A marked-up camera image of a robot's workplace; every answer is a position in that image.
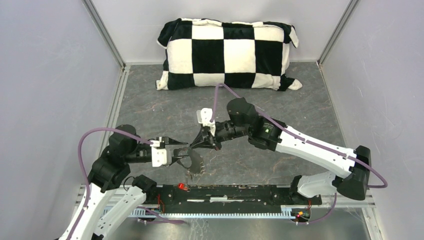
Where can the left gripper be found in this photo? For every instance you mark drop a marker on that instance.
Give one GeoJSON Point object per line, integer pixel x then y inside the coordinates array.
{"type": "Point", "coordinates": [169, 141]}

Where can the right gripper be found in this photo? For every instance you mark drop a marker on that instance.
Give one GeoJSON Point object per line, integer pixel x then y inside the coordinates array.
{"type": "Point", "coordinates": [205, 139]}

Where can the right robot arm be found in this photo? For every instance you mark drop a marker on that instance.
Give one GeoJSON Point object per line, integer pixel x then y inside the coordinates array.
{"type": "Point", "coordinates": [347, 169]}

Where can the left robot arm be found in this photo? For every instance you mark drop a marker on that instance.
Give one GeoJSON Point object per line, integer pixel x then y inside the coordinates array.
{"type": "Point", "coordinates": [107, 174]}

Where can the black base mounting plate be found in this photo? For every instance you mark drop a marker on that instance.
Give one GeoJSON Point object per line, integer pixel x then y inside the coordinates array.
{"type": "Point", "coordinates": [226, 199]}

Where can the black and white checkered pillow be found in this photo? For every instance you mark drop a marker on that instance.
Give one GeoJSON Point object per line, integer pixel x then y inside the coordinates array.
{"type": "Point", "coordinates": [206, 52]}

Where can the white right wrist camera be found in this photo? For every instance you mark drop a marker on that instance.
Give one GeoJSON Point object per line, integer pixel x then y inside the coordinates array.
{"type": "Point", "coordinates": [205, 119]}

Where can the white slotted cable duct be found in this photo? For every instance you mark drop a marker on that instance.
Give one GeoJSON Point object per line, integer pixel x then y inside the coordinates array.
{"type": "Point", "coordinates": [285, 213]}

